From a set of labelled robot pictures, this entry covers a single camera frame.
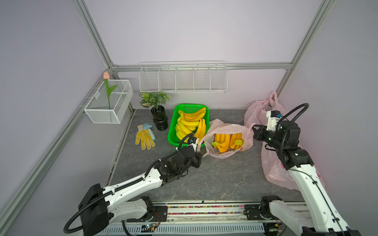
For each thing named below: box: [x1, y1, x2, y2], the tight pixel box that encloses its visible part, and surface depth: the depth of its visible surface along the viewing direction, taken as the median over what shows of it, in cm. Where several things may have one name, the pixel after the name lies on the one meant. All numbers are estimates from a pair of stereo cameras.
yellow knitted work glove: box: [135, 124, 156, 150], surface depth 104 cm
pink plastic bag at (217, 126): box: [198, 118, 256, 159], surface depth 82 cm
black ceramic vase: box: [150, 105, 169, 132], surface depth 102 cm
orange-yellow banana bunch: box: [211, 132, 244, 153], surface depth 95 cm
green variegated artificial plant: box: [139, 91, 172, 114], surface depth 93 cm
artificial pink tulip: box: [102, 71, 118, 110], surface depth 85 cm
